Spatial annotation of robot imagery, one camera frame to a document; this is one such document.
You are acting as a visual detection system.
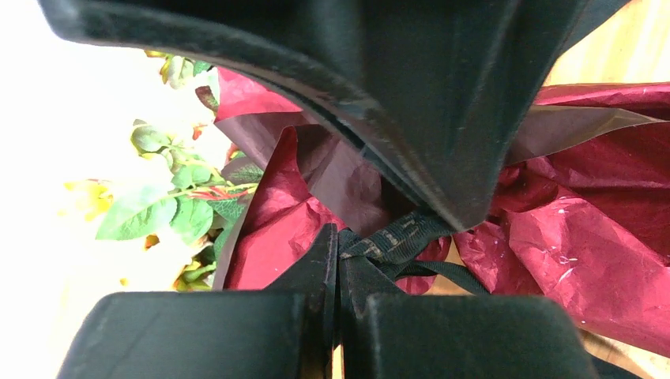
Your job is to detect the pink fake flower bouquet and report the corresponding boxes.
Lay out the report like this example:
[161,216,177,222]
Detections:
[58,49,266,293]

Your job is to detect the dark red wrapping paper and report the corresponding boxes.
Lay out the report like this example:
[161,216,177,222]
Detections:
[216,69,669,355]

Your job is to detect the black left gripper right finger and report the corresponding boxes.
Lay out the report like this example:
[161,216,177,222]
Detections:
[339,230,600,378]

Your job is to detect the black ribbon strap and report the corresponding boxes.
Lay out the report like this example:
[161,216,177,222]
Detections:
[337,208,491,297]

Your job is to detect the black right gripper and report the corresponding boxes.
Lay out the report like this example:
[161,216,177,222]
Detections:
[40,0,623,231]

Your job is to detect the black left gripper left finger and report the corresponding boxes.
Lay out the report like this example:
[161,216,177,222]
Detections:
[58,223,338,378]

